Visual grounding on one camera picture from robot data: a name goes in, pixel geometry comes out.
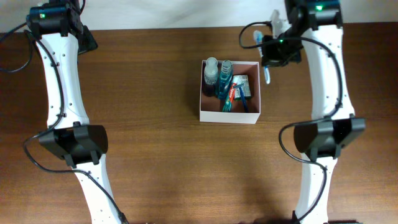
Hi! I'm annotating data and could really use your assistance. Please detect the white open cardboard box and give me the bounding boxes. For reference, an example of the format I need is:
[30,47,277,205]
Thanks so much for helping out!
[199,60,261,124]

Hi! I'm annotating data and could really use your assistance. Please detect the green red toothpaste tube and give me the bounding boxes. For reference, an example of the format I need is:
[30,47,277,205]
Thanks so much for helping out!
[222,76,239,113]

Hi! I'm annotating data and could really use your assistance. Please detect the clear bottle purple liquid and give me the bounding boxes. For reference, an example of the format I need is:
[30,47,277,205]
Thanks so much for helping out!
[203,57,218,97]

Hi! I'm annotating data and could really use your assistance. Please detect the green white soap box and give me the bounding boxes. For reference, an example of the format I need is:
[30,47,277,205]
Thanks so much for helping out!
[233,75,251,100]

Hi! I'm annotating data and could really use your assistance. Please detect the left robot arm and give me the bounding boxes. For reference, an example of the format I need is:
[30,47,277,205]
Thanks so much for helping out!
[26,1,127,223]

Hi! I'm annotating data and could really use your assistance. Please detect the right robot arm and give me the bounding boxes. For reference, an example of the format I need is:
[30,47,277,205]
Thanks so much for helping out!
[261,0,366,223]

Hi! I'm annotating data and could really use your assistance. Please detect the blue mouthwash bottle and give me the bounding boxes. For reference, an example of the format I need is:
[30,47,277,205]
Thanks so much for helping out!
[217,60,233,100]

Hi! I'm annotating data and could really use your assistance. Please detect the blue white toothbrush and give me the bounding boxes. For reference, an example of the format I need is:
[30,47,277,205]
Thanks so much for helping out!
[253,30,271,85]

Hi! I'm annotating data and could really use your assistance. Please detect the blue disposable razor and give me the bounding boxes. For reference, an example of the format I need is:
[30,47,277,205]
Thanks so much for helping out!
[234,83,249,113]

